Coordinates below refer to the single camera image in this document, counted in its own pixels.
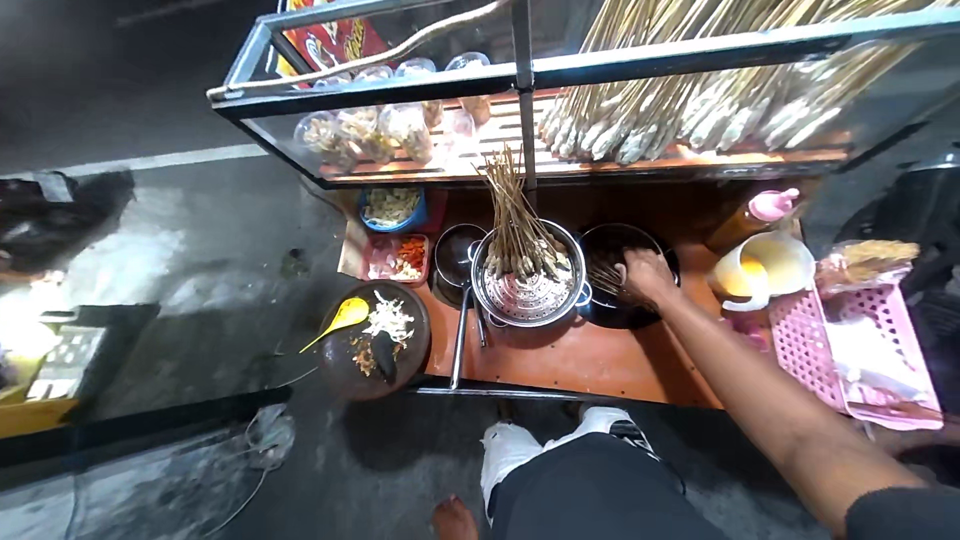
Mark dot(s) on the person's left hand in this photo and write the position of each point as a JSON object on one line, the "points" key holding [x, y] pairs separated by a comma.
{"points": [[454, 519]]}

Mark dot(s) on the person's right hand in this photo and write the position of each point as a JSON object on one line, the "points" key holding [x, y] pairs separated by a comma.
{"points": [[649, 277]]}

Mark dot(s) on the person's right fingers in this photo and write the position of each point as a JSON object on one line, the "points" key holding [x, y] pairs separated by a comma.
{"points": [[637, 255]]}

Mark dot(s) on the person's right thumb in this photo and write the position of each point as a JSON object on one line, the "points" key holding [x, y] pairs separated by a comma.
{"points": [[621, 274]]}

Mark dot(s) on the person's right forearm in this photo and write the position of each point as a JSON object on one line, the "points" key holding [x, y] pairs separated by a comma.
{"points": [[772, 397]]}

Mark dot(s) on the black cooking pot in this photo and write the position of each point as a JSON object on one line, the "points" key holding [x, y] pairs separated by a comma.
{"points": [[622, 316]]}

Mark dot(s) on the silver perforated steamer pot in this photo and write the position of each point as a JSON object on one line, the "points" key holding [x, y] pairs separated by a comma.
{"points": [[529, 311]]}

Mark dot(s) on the bundle of brown skewers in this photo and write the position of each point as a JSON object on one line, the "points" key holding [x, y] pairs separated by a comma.
{"points": [[516, 232]]}

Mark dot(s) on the sauce bottle with pink cap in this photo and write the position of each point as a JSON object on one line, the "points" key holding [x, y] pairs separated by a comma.
{"points": [[763, 208]]}

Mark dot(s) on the small pink plastic item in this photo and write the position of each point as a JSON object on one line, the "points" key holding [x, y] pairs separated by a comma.
{"points": [[750, 333]]}

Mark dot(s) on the stack of pale satay skewers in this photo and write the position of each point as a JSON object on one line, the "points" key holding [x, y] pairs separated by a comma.
{"points": [[637, 105]]}

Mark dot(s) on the translucent white plastic jug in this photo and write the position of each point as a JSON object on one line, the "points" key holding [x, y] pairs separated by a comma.
{"points": [[787, 262]]}

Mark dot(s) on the dark round saucepan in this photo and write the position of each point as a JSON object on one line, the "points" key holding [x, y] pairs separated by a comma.
{"points": [[453, 251]]}

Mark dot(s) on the glass display case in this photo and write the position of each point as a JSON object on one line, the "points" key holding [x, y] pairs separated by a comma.
{"points": [[637, 67]]}

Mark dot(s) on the pink perforated plastic basket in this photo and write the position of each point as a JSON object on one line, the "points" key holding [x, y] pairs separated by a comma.
{"points": [[806, 345]]}

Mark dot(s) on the pink plastic container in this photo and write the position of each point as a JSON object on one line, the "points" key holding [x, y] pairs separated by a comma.
{"points": [[422, 281]]}

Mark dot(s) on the person's legs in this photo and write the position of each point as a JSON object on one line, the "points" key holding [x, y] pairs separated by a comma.
{"points": [[511, 450]]}

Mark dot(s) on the pile of chopped vegetables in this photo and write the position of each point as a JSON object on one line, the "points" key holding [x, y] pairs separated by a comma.
{"points": [[409, 255]]}

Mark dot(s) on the person's body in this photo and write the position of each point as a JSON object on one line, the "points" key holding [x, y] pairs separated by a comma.
{"points": [[600, 495]]}

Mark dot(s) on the blue plastic bowl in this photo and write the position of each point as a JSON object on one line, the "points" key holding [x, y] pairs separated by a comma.
{"points": [[405, 225]]}

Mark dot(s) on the clear bag of yellow food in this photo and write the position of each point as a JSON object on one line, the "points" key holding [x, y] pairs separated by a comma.
{"points": [[870, 261]]}

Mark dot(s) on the pile of shredded cabbage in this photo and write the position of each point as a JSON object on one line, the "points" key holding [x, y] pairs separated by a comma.
{"points": [[390, 318]]}

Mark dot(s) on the pile of pale green slices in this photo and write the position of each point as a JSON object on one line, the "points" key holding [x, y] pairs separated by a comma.
{"points": [[390, 205]]}

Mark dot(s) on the dark stone pestle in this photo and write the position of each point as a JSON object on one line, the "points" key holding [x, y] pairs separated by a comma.
{"points": [[385, 358]]}

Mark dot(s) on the white plastic bag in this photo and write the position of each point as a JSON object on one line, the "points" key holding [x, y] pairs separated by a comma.
{"points": [[874, 352]]}

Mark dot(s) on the group of filled plastic cups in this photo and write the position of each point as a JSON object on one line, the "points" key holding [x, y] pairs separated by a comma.
{"points": [[405, 131]]}

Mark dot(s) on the brown ground paste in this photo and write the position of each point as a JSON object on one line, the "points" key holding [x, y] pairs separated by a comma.
{"points": [[364, 355]]}

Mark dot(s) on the yellow plastic spoon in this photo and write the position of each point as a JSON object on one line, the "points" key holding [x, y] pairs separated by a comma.
{"points": [[349, 313]]}

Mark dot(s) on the round stone mortar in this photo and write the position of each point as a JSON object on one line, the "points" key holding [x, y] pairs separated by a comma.
{"points": [[345, 375]]}

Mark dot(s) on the red yellow banner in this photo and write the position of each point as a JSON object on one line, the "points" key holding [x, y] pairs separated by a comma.
{"points": [[334, 41]]}

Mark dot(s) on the crumpled clear plastic bag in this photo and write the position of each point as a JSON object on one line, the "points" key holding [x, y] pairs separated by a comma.
{"points": [[274, 439]]}

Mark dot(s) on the grey compartment tray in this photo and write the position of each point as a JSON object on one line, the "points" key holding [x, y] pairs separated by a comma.
{"points": [[67, 360]]}

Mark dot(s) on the yellow box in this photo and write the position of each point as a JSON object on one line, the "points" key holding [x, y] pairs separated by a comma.
{"points": [[37, 417]]}

